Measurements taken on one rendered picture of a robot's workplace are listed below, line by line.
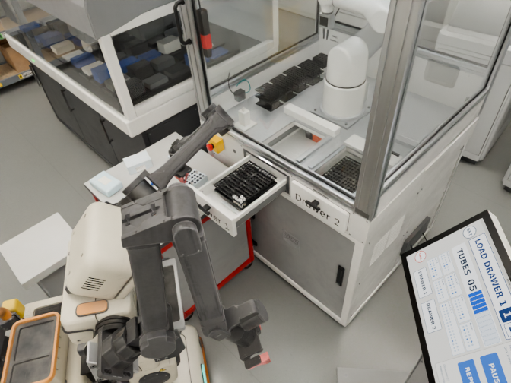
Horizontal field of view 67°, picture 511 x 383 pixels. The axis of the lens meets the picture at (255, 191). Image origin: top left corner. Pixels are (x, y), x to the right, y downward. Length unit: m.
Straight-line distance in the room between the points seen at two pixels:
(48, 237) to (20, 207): 1.51
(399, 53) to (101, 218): 0.86
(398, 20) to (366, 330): 1.68
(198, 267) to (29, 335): 0.88
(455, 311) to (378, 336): 1.14
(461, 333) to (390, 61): 0.74
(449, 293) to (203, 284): 0.74
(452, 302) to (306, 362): 1.14
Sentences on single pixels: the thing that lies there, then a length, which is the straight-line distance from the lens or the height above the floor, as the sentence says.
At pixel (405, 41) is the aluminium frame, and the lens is 1.12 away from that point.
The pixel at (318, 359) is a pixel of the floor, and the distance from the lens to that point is 2.24.
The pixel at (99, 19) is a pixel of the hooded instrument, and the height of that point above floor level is 1.44.
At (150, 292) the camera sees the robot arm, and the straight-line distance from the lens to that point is 0.79.
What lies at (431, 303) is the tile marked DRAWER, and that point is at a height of 1.01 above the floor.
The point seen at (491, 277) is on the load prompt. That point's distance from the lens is 1.22.
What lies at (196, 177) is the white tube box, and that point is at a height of 0.80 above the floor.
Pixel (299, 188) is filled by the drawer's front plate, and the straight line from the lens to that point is 1.65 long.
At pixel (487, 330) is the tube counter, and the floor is 1.11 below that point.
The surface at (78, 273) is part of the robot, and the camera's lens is 0.98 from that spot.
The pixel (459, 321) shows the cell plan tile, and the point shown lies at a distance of 1.23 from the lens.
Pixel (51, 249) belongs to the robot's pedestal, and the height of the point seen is 0.76.
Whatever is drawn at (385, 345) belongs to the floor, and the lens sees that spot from 2.32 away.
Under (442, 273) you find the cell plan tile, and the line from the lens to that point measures 1.30.
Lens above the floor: 2.08
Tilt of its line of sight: 45 degrees down
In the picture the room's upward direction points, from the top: 5 degrees counter-clockwise
